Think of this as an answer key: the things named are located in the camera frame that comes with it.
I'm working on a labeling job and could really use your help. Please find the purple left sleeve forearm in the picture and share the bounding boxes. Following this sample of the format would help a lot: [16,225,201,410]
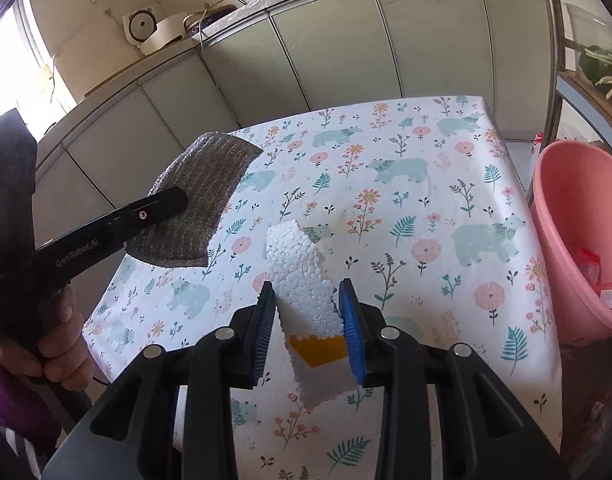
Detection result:
[0,363,60,443]

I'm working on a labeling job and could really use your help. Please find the green kitchen cabinets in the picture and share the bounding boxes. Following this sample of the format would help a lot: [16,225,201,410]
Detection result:
[33,0,552,242]

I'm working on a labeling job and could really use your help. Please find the white foam block yellow patch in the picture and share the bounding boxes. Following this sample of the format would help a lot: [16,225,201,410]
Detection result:
[266,221,356,408]

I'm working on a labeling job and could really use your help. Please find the pink plastic bucket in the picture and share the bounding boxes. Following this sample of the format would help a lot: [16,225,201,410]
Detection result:
[532,141,612,346]

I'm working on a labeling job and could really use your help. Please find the person's left hand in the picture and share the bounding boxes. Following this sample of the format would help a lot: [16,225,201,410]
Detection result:
[0,286,94,392]

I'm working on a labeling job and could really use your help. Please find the red plastic wrapper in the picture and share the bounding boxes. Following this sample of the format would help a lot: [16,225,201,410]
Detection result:
[573,248,601,285]

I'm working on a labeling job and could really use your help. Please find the white red plastic bag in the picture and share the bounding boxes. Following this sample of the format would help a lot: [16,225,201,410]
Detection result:
[530,132,544,158]

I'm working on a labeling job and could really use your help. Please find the floral bear tablecloth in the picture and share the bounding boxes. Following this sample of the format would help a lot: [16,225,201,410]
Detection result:
[82,94,566,480]

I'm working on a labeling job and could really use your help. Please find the white rice cooker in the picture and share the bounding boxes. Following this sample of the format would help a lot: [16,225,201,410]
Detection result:
[122,8,191,56]

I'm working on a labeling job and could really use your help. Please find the red white cigarette box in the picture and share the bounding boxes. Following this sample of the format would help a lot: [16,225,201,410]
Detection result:
[598,283,612,310]

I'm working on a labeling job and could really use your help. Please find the silver mesh scouring cloth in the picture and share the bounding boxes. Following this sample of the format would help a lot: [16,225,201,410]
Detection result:
[126,132,263,268]

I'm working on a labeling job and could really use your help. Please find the metal shelf rack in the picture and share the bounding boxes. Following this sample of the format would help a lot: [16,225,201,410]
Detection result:
[541,0,612,154]

